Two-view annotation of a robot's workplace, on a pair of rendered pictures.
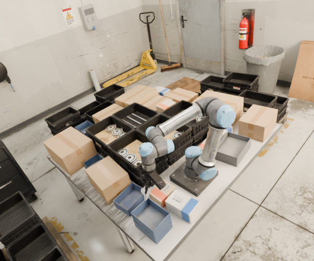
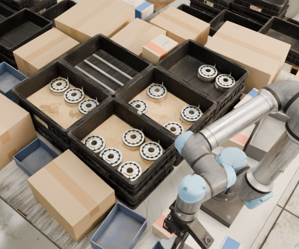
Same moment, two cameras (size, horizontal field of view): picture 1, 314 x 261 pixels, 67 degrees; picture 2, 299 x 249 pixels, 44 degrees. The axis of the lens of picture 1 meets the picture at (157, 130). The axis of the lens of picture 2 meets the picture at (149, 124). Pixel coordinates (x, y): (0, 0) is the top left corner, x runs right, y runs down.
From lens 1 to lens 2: 0.64 m
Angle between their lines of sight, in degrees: 20
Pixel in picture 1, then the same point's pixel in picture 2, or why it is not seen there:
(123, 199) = (103, 232)
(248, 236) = not seen: outside the picture
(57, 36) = not seen: outside the picture
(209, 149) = (274, 169)
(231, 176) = (277, 189)
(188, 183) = (213, 205)
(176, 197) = not seen: hidden behind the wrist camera
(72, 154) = not seen: outside the picture
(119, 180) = (99, 204)
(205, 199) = (242, 231)
